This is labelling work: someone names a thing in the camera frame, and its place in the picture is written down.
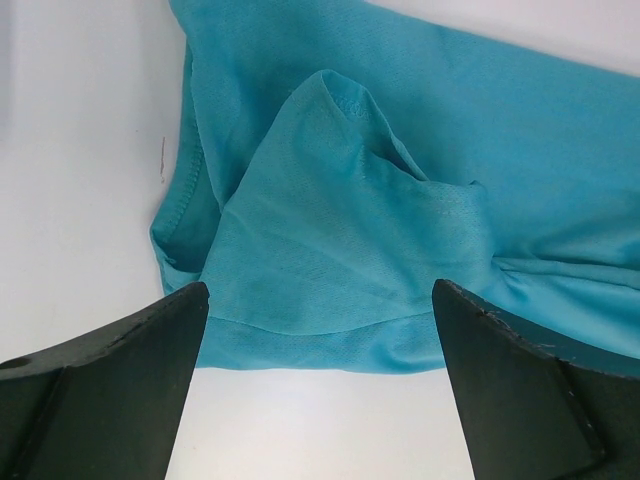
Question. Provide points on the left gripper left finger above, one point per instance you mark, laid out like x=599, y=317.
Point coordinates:
x=106, y=404

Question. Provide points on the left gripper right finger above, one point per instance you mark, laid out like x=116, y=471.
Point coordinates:
x=533, y=403

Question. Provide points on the teal t shirt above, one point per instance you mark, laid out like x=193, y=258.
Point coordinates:
x=336, y=159

